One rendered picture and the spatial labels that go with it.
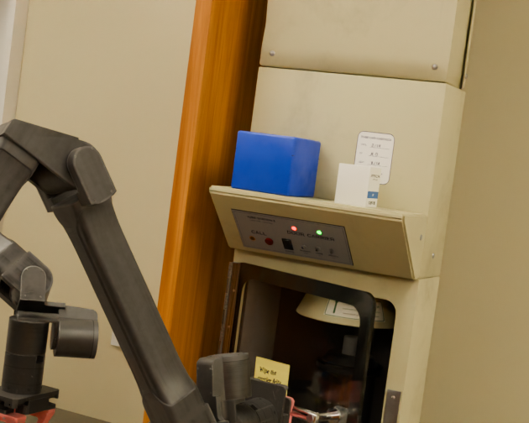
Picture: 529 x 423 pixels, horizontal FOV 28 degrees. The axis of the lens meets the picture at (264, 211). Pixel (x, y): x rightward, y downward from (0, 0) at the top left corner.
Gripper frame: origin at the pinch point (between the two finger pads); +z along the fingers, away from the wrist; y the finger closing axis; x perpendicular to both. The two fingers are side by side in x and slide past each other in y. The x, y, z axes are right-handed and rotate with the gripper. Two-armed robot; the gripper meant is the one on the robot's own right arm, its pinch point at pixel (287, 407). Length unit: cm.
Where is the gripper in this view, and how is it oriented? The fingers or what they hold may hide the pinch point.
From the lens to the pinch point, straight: 159.2
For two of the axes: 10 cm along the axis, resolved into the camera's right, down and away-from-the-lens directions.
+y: 1.3, -9.9, -0.5
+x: -8.9, -1.4, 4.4
